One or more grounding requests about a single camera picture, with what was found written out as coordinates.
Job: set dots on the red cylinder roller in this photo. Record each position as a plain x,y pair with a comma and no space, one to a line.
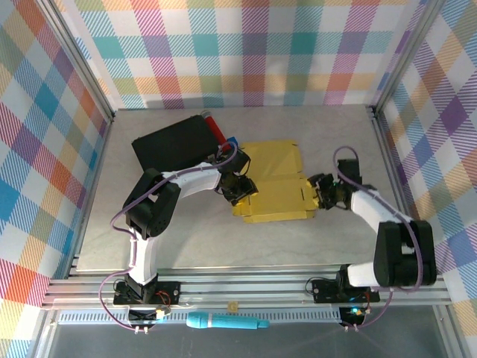
214,127

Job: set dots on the turquoise pen-shaped tool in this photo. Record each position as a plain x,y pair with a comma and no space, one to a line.
223,320

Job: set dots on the black hard case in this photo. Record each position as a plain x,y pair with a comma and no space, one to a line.
171,145

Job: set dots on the small blue block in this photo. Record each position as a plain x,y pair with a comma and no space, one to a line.
233,140

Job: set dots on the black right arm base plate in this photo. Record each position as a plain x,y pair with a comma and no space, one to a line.
324,289

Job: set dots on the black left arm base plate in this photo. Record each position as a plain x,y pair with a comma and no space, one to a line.
167,292

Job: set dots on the yellow paper box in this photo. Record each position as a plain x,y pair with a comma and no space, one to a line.
275,160

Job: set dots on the small tan square tag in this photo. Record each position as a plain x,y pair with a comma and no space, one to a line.
233,306

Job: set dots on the long aluminium base rail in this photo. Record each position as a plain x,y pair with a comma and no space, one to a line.
242,287

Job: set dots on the aluminium corner post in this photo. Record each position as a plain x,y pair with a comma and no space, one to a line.
82,63
404,56

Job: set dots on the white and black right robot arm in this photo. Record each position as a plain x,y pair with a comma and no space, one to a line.
369,209

